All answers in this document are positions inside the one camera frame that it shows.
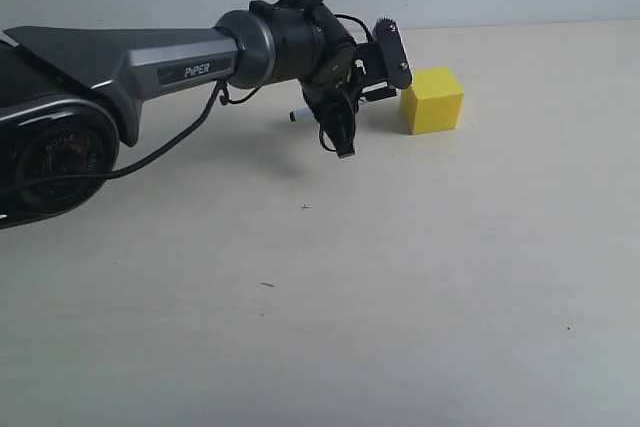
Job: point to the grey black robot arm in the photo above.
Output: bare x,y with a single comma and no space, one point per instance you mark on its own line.
70,98

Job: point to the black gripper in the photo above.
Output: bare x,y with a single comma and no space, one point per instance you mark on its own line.
337,125

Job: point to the yellow cube block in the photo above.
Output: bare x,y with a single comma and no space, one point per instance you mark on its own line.
433,101

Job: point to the black and white marker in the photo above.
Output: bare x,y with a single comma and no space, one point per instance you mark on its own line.
301,114

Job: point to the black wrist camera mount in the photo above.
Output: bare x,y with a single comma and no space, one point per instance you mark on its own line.
387,35

